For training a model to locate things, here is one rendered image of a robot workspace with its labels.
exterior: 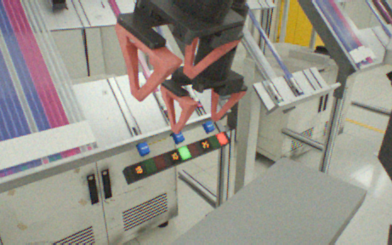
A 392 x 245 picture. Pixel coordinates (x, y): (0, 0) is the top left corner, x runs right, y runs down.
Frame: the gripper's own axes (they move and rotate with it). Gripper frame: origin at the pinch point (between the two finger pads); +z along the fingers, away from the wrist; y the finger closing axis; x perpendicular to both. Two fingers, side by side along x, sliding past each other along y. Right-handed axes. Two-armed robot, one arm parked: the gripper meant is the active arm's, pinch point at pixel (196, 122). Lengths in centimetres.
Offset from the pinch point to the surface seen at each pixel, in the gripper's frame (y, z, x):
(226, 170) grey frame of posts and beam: -43, 40, -15
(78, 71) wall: -83, 88, -200
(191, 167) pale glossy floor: -92, 96, -65
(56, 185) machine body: 1, 54, -50
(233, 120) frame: -44, 22, -19
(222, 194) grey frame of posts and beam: -43, 50, -13
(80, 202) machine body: -6, 64, -47
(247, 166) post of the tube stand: -71, 53, -20
